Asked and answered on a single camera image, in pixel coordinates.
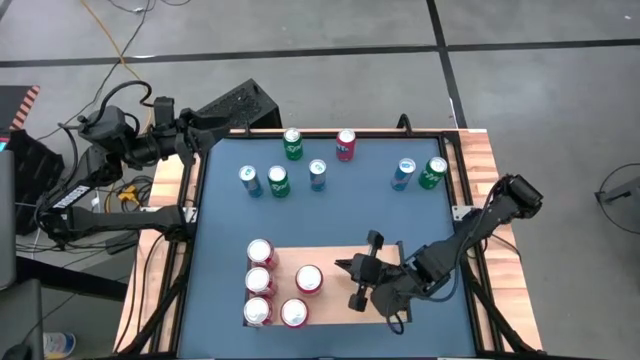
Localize blue table mat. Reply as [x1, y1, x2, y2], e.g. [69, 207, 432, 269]
[177, 137, 479, 359]

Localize light wooden board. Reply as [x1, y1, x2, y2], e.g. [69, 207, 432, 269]
[241, 241, 411, 329]

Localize white blue yellow canister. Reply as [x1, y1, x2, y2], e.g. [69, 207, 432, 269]
[42, 331, 77, 360]

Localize blue silver Red Bull can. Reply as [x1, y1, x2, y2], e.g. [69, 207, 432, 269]
[390, 157, 418, 193]
[308, 158, 328, 193]
[238, 165, 265, 199]

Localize black plastic crate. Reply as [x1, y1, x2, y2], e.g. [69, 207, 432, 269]
[7, 128, 66, 236]

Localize yellow cable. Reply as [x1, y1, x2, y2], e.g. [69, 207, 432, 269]
[79, 0, 151, 206]

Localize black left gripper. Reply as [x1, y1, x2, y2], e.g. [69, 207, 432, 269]
[144, 96, 232, 167]

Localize black metal base beam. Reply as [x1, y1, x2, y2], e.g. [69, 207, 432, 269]
[14, 257, 129, 301]

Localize red Coca-Cola can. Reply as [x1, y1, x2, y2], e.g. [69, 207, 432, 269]
[244, 266, 276, 299]
[242, 295, 276, 327]
[246, 238, 280, 270]

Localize grey cabinet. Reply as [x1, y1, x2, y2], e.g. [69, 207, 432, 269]
[0, 149, 17, 291]

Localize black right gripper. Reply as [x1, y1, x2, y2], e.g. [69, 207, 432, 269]
[332, 228, 410, 315]

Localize orange black striped panel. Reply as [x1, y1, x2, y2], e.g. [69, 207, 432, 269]
[0, 84, 41, 134]

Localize black metal table frame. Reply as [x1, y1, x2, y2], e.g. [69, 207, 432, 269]
[112, 128, 544, 360]

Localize green Sprite can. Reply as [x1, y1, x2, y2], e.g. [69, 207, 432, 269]
[417, 156, 449, 191]
[282, 127, 305, 162]
[266, 164, 292, 199]

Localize black floor cable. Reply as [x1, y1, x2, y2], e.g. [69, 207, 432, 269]
[34, 0, 194, 142]

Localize red Fanta can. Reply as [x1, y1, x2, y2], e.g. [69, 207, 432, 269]
[294, 263, 325, 295]
[335, 128, 358, 163]
[279, 297, 310, 329]

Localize black power adapter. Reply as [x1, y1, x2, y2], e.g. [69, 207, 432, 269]
[102, 232, 141, 256]

